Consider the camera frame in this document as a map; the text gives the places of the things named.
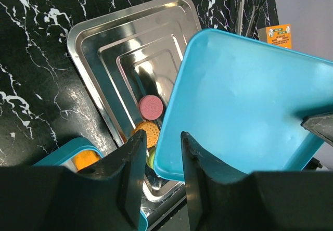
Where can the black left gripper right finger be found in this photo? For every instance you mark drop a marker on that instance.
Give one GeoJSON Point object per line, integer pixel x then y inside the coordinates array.
{"type": "Point", "coordinates": [220, 197]}

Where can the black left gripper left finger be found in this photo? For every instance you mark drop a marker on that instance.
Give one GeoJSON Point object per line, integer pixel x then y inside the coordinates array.
{"type": "Point", "coordinates": [103, 196]}

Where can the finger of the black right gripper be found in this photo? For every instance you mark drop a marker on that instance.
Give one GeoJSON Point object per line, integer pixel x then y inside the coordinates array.
{"type": "Point", "coordinates": [321, 125]}

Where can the orange fish shaped cookie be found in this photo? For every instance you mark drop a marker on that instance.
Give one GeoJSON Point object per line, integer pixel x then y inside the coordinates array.
{"type": "Point", "coordinates": [85, 158]}

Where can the teal box lid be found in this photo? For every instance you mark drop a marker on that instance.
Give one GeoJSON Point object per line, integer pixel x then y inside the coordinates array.
{"type": "Point", "coordinates": [243, 100]}

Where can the green round cookie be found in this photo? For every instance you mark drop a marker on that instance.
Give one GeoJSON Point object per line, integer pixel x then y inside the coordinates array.
{"type": "Point", "coordinates": [151, 157]}

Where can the teal cookie box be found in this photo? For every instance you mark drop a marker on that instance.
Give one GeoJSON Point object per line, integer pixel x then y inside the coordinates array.
{"type": "Point", "coordinates": [75, 155]}

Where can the orange round cracker cookie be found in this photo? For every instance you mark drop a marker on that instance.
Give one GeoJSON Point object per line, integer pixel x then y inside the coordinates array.
{"type": "Point", "coordinates": [152, 132]}

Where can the pink round cookie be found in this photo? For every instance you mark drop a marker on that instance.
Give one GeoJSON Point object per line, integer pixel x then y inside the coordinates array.
{"type": "Point", "coordinates": [150, 107]}

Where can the orange book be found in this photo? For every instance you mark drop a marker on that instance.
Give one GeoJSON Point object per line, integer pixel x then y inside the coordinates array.
{"type": "Point", "coordinates": [279, 35]}

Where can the steel baking tray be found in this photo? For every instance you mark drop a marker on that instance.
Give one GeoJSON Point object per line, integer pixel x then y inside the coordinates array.
{"type": "Point", "coordinates": [128, 54]}

